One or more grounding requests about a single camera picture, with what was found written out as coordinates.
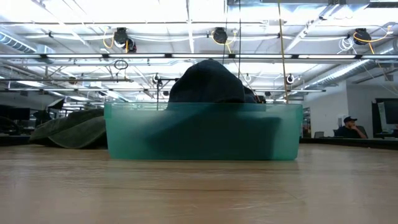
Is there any long yellow cable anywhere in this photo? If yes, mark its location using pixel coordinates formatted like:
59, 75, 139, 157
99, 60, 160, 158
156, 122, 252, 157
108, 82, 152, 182
277, 0, 290, 105

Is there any person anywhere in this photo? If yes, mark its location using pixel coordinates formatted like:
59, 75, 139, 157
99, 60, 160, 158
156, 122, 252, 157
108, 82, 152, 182
334, 116, 369, 139

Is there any black monitor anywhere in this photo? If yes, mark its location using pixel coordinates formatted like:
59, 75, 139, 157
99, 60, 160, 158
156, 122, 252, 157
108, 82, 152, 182
371, 98, 398, 139

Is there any long black cable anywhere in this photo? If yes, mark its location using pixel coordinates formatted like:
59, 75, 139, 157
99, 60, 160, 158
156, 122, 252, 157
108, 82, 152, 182
236, 0, 243, 78

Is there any grey cloth hat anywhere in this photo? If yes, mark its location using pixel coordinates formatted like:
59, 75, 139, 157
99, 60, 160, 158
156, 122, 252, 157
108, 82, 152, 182
29, 108, 108, 149

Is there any large black cable reel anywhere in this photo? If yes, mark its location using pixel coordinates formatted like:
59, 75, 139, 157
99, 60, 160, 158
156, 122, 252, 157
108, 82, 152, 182
353, 27, 373, 46
112, 27, 137, 54
211, 27, 229, 45

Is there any distant black rig frame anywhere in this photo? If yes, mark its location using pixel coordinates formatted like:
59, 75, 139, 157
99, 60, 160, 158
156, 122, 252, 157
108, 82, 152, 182
156, 77, 181, 111

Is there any long ceiling light bar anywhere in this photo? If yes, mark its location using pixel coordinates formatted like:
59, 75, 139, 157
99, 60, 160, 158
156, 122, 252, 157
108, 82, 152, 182
0, 53, 398, 60
0, 88, 326, 93

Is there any translucent teal plastic bin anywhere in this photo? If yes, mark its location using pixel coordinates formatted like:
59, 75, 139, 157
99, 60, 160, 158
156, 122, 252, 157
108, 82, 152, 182
104, 101, 304, 162

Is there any silver air duct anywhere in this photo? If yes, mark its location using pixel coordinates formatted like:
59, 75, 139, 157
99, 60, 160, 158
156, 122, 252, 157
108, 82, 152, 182
0, 29, 57, 55
303, 40, 398, 91

